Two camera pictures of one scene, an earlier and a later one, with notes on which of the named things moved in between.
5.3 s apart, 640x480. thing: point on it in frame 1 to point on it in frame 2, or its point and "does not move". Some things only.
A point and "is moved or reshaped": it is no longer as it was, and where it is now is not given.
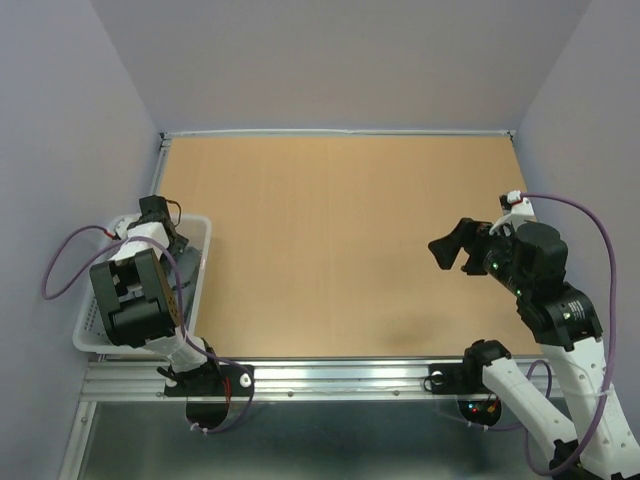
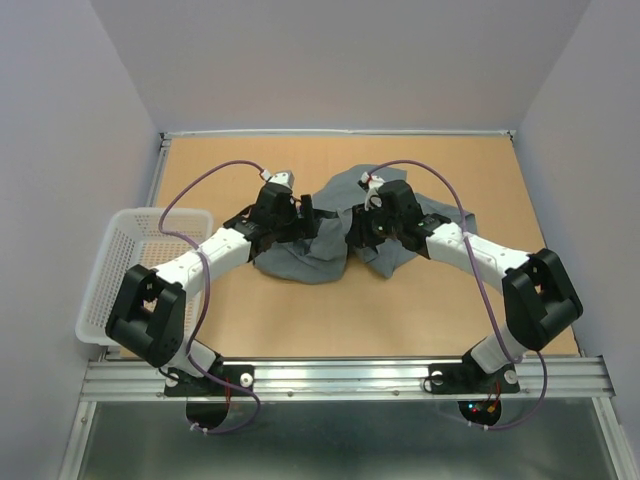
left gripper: [179, 246] to [308, 220]
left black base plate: [209, 382] does not move
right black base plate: [457, 379] does not move
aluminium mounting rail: [294, 380] does not move
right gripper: [465, 233] to [358, 232]
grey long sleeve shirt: [187, 264] is moved or reshaped
